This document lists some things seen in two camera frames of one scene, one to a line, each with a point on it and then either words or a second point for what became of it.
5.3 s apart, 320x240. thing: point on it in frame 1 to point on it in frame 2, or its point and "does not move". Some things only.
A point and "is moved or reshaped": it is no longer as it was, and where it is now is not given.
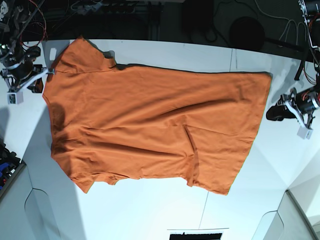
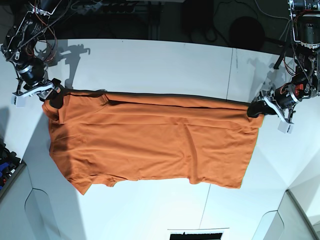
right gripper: [303, 103] to [284, 98]
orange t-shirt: [110, 121] is moved or reshaped
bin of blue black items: [11, 167] does not move
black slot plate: [195, 236] does not move
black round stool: [247, 32] does not move
